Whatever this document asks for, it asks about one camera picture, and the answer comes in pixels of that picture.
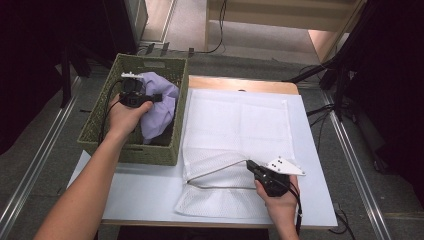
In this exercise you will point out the person's right hand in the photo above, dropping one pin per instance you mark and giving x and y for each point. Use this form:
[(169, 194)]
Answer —
[(281, 205)]

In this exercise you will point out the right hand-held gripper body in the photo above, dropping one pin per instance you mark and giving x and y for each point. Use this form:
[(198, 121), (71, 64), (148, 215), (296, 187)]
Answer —
[(273, 183)]

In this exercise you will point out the green woven basket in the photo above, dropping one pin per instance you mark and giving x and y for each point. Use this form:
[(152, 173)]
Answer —
[(100, 116)]

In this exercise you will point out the white mesh laundry bag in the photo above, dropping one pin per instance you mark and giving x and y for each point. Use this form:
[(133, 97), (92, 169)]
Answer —
[(233, 133)]

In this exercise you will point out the person's left hand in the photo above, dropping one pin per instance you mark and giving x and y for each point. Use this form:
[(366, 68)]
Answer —
[(123, 120)]

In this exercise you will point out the grey cabinet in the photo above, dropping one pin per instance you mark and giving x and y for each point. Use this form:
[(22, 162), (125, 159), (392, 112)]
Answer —
[(136, 20)]

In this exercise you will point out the black metal stand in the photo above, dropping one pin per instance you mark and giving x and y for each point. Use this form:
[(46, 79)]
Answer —
[(71, 66), (320, 70)]

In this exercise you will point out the lavender cloth garment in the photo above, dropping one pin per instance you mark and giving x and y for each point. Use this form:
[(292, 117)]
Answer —
[(160, 106)]

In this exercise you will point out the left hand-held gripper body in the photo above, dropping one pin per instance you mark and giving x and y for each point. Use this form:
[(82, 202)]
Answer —
[(132, 96)]

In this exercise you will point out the light wooden shelf frame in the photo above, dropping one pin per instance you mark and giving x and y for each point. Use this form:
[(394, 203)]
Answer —
[(266, 20)]

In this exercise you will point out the metal floor rail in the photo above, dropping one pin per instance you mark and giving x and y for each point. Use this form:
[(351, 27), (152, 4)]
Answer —
[(33, 166), (353, 166)]

